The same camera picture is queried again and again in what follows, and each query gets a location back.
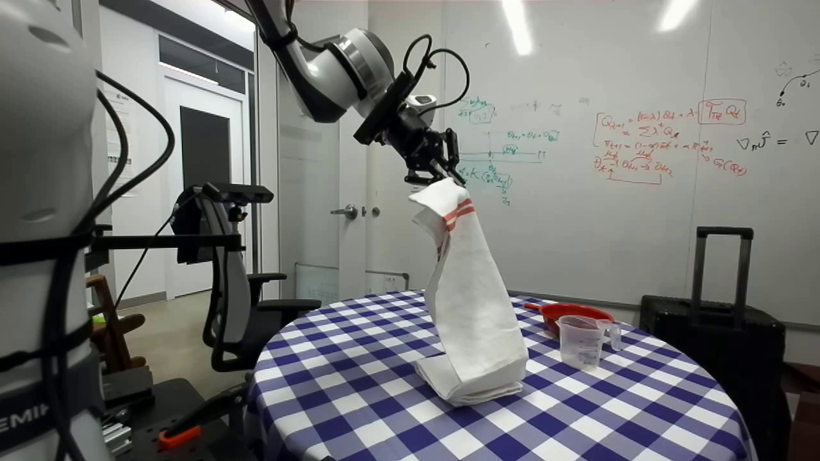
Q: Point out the wall whiteboard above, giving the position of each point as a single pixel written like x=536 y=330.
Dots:
x=597 y=170

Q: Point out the blue white checkered tablecloth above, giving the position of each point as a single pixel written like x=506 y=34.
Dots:
x=366 y=385

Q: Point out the black wheeled suitcase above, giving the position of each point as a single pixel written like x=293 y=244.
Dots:
x=709 y=350

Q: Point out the wooden stand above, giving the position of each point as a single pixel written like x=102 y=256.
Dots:
x=105 y=330

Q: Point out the red plastic bowl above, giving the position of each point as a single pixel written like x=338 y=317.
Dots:
x=580 y=314

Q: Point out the white cloth with red stripes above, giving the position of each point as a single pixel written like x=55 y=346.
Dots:
x=475 y=325

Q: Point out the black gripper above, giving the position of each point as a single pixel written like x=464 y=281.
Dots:
x=423 y=144

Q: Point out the clear plastic measuring cup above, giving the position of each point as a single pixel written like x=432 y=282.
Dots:
x=583 y=345

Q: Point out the black cart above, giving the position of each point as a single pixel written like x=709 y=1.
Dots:
x=169 y=419

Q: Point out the black office chair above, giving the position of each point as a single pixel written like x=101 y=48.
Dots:
x=240 y=317

